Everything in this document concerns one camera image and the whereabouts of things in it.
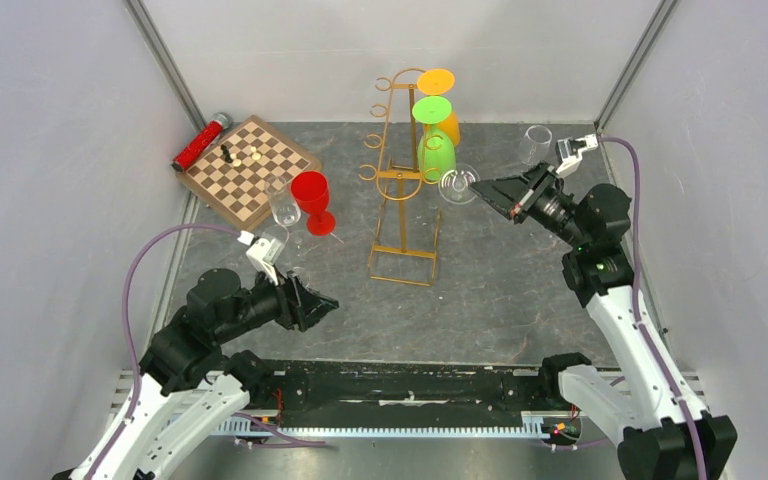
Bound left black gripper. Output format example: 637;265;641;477
216;260;340;342

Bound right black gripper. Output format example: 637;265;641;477
470;160;589;250

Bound clear green-rimmed wine glass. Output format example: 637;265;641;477
285;229;311;287

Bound clear back wine glass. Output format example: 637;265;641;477
437;164;480;205

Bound green wine glass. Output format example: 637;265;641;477
417;122;456;184

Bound red wine glass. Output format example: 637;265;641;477
290;171;336;236

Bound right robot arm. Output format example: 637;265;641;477
470;162;738;479

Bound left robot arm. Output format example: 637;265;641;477
56;268;339;479

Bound orange wine glass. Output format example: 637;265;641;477
412;68;461;147

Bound wooden chessboard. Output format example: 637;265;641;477
176;115;322;230

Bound black chess piece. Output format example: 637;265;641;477
220;145;233;163

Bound red glitter tube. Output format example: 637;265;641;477
170;112;231;173

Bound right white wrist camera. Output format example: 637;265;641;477
555;134;599;178

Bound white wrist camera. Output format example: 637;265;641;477
555;134;599;178
237;230;285;285

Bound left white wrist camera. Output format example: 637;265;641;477
237;230;285;285

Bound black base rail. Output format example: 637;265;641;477
242;360;583;444

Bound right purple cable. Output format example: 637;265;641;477
595;135;710;480

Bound gold wire glass rack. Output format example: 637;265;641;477
358;67;442;287

